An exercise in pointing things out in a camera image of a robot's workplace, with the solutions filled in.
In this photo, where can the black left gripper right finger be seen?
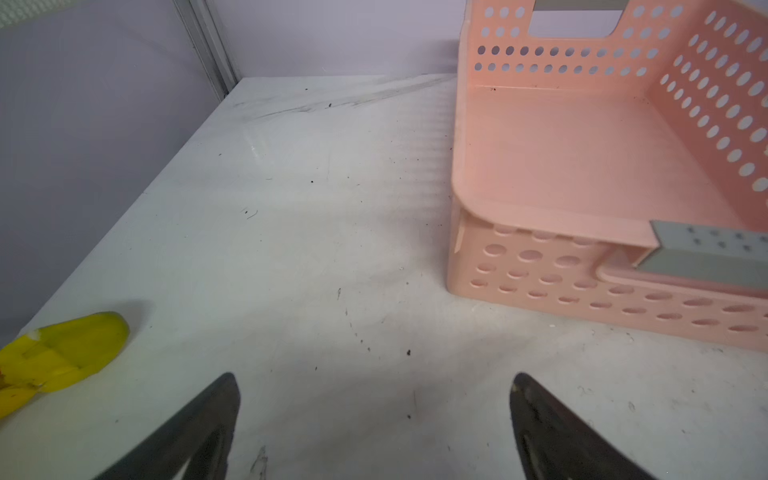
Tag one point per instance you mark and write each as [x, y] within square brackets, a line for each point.
[554, 443]

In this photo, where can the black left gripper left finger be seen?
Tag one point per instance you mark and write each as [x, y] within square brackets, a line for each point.
[196, 441]

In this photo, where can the yellow banana toy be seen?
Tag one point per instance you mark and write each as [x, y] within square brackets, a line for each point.
[57, 356]

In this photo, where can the pink perforated plastic basket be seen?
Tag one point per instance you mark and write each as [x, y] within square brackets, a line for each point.
[610, 163]

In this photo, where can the aluminium frame post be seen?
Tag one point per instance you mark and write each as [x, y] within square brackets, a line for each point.
[206, 33]

